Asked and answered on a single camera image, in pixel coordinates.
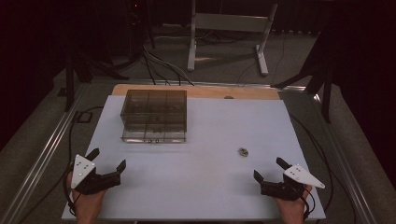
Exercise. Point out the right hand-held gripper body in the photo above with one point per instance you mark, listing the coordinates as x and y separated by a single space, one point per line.
289 183

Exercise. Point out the smoky clear drawer box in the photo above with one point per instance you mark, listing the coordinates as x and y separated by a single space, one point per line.
154 115

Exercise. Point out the black floor socket frame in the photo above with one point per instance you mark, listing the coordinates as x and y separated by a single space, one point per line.
82 117

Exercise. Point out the black tripod stand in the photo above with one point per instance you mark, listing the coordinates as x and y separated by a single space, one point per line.
314 71
90 53

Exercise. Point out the person's left hand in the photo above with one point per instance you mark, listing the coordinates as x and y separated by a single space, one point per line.
88 203

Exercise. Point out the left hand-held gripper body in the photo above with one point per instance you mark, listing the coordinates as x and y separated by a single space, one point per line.
90 179

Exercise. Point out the person's right hand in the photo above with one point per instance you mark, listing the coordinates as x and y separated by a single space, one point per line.
292 208

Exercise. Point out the white metal stand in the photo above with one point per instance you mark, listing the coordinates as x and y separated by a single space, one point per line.
230 31

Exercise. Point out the aluminium floor rail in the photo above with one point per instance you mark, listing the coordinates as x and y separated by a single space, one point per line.
218 84
37 161
345 165

